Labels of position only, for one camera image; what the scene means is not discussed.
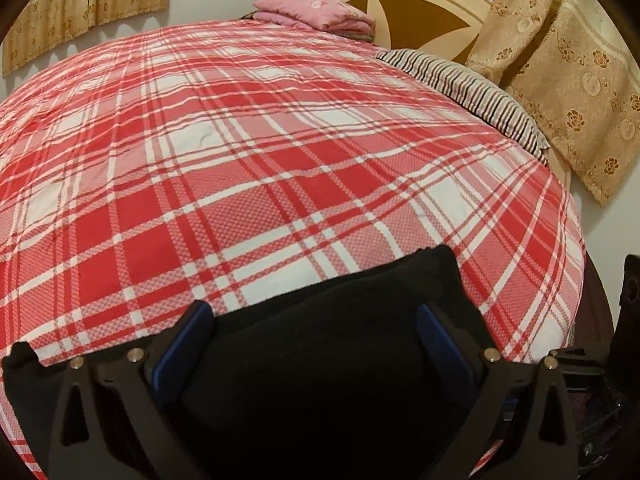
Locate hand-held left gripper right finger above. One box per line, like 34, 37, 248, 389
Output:
417, 302, 583, 480

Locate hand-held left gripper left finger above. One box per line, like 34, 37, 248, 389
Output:
47, 300, 216, 480

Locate black pants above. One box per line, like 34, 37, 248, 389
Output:
1, 247, 503, 480

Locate red plaid bed sheet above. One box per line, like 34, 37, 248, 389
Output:
0, 21, 587, 480

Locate striped pillow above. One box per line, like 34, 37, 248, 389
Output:
376, 49, 551, 165

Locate cream and brown headboard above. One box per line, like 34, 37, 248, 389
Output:
320, 0, 573, 191

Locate pink folded blanket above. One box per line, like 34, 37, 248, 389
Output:
252, 0, 377, 41

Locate dark brown bed frame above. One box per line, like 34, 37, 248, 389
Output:
570, 249, 622, 352

